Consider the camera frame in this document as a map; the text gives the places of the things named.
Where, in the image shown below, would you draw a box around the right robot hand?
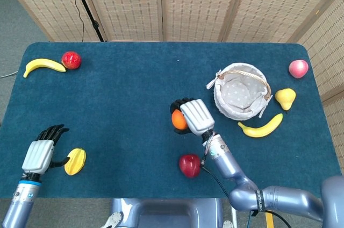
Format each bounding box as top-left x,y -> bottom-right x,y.
170,97 -> 216,136

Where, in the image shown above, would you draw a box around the black velcro strap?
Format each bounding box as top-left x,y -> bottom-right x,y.
254,189 -> 266,212

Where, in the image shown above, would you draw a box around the bamboo folding screen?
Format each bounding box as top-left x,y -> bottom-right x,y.
0,0 -> 344,42
297,0 -> 344,175

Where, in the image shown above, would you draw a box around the speckled red apple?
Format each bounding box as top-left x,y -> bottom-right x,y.
61,51 -> 82,70

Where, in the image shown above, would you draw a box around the blue table mat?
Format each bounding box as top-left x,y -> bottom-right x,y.
0,41 -> 341,199

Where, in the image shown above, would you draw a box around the black tripod pole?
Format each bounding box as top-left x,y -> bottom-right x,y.
66,0 -> 108,42

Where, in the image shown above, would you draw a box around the yellow pear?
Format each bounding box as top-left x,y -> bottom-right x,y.
274,88 -> 297,111

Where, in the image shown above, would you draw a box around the grey robot torso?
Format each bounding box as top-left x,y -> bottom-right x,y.
101,197 -> 237,228

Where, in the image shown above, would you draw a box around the dark red apple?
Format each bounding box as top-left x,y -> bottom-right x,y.
178,153 -> 202,179

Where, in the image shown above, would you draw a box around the thin black cable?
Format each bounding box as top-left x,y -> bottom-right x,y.
63,0 -> 85,42

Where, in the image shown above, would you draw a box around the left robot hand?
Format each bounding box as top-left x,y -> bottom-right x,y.
21,124 -> 70,174

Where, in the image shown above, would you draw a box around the orange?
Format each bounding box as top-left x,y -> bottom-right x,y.
171,109 -> 188,129

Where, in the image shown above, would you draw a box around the yellow star fruit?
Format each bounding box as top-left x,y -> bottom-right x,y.
64,148 -> 87,176

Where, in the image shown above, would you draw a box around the yellow banana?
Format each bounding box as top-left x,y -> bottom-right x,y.
23,58 -> 67,79
237,113 -> 284,138

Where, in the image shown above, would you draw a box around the pink peach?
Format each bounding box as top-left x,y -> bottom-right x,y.
288,60 -> 310,79

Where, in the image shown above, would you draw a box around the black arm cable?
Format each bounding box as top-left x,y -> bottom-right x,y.
199,158 -> 292,228

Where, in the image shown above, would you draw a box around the wicker basket with cloth liner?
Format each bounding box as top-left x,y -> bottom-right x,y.
205,62 -> 273,120

